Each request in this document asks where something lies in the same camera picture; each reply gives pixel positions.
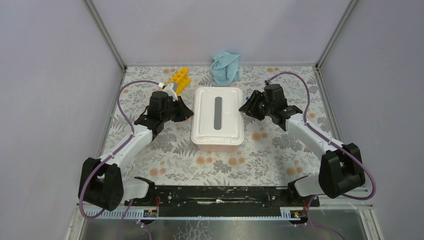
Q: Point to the white plastic bin lid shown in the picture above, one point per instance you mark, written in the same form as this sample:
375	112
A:
217	120

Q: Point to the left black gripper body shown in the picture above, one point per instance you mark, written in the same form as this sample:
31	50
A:
167	115

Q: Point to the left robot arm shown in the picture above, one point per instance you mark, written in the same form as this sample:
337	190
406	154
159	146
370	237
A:
101	181

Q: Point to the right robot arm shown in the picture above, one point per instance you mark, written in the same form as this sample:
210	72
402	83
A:
339	171

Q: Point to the yellow test tube rack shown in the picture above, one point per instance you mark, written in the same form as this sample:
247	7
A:
180	80

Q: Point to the light blue cloth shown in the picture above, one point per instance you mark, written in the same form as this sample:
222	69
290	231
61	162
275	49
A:
225	68

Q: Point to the pink plastic bin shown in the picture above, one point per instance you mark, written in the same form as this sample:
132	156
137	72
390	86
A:
218	148

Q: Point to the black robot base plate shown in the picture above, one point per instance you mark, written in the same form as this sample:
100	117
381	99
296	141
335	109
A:
174	201

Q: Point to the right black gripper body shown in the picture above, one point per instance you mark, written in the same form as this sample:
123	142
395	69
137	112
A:
269	108

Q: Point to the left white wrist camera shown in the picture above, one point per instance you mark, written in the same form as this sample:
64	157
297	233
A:
170	89

